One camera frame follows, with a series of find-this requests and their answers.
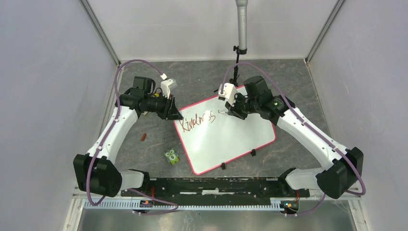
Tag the green owl number toy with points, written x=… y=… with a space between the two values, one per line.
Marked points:
x=171 y=156

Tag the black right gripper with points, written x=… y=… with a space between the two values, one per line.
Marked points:
x=234 y=110

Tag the black tripod stand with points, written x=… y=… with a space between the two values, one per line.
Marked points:
x=236 y=67

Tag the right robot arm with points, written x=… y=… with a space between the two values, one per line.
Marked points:
x=340 y=167

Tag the white slotted cable duct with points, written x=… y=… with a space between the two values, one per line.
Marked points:
x=144 y=204

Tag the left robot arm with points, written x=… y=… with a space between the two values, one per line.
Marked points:
x=95 y=171

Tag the grey camera pole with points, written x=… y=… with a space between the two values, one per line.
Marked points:
x=242 y=25

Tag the white board with pink frame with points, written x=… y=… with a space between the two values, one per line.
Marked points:
x=210 y=139

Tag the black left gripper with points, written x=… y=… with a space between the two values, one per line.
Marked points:
x=173 y=113

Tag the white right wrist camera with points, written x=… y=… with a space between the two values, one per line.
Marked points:
x=227 y=93

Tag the brown marker cap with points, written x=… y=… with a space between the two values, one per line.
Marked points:
x=143 y=137

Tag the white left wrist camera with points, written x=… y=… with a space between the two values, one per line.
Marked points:
x=167 y=85

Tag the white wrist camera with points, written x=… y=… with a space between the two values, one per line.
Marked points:
x=167 y=85
x=227 y=93

